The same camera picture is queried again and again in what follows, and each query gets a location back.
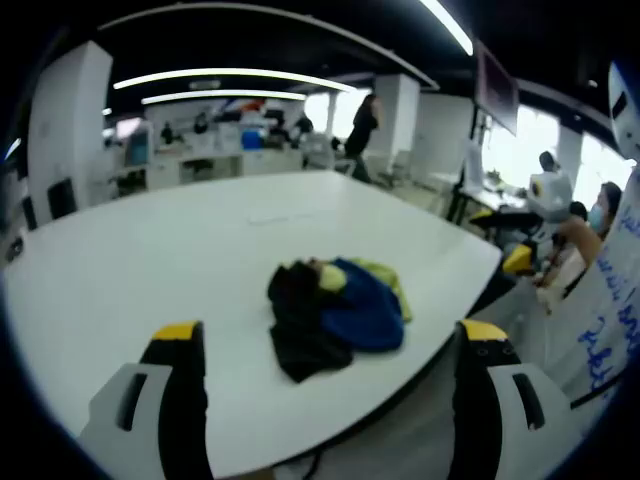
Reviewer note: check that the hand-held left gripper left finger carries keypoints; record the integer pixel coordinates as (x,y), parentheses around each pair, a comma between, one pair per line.
(182,390)

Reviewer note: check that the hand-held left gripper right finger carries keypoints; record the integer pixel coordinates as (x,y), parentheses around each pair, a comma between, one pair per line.
(475,400)

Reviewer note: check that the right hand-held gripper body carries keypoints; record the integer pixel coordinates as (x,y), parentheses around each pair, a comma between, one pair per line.
(550,197)

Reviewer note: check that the yellow blue grey garment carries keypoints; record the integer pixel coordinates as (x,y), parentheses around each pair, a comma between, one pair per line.
(345,320)

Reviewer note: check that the operator in white shirt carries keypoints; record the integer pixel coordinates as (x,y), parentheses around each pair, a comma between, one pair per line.
(610,310)

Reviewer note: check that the white worn device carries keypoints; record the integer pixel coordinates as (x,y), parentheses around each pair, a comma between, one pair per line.
(624,115)

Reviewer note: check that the white office desk row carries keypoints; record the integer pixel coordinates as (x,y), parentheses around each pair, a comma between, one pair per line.
(165,170)

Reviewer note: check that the black chair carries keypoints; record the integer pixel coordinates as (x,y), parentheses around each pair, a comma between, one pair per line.
(62,197)

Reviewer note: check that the blue crate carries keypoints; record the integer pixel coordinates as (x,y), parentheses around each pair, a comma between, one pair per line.
(251,140)

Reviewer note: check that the grey curved ceiling rail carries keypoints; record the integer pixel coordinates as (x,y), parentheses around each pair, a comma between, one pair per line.
(280,12)

